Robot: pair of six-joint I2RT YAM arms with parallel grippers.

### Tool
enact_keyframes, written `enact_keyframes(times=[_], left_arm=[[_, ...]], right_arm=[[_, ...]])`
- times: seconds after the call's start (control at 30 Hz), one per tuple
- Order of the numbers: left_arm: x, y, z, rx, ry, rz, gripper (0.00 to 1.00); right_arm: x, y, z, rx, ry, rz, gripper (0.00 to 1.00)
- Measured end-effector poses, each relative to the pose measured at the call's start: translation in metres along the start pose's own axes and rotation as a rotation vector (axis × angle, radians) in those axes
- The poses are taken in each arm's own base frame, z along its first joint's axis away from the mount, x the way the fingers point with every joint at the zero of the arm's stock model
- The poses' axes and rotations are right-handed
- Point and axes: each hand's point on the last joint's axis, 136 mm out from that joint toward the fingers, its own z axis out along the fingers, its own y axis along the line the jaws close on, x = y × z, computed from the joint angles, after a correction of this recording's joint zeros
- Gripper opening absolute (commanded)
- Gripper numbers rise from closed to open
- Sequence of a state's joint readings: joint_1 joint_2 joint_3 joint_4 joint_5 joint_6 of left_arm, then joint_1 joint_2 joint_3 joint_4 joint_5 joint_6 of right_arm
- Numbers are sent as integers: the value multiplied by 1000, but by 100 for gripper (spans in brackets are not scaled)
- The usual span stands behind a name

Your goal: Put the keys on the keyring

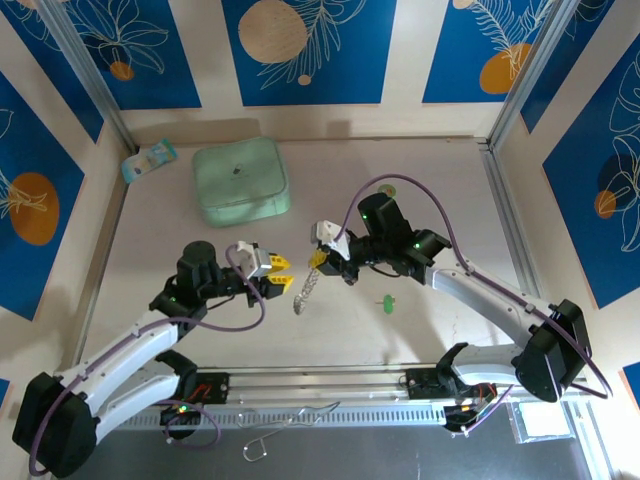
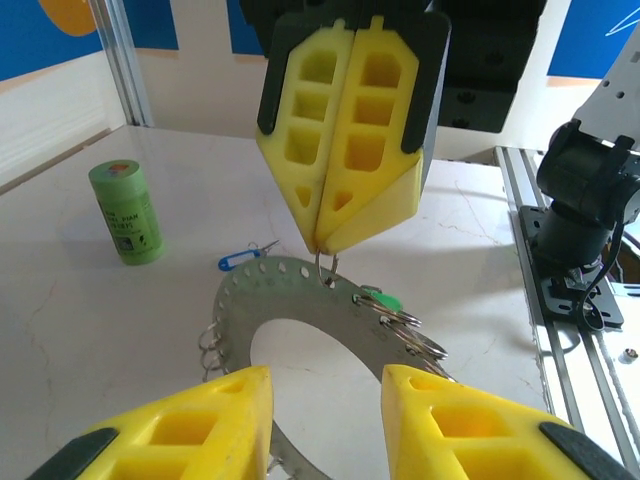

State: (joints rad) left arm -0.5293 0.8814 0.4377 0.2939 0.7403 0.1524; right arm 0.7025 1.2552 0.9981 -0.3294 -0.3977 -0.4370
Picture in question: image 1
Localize clear plastic bag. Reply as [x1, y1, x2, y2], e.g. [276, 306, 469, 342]
[507, 399, 576, 444]

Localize aluminium frame post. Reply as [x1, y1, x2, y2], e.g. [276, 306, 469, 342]
[485, 0, 584, 151]
[35, 0, 140, 155]

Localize bent metal wire hook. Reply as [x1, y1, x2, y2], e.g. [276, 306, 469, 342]
[235, 401, 342, 464]

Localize blue wet wipes packet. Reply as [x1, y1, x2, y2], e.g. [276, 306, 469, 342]
[121, 138, 180, 185]

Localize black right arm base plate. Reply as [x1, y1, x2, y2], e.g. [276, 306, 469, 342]
[405, 368, 501, 401]

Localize silver keyring with small rings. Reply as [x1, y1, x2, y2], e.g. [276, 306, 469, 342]
[291, 267, 321, 316]

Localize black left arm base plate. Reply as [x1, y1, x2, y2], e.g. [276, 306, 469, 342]
[192, 372, 231, 405]

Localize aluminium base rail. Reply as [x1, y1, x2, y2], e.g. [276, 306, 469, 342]
[49, 367, 589, 401]

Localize grey slotted cable duct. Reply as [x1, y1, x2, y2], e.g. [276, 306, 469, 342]
[119, 405, 448, 430]

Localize aluminium side rail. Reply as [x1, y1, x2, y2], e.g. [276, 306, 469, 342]
[478, 142, 544, 301]
[72, 147, 136, 372]

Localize mint green zipper case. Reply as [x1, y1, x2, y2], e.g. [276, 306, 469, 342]
[192, 136, 293, 230]

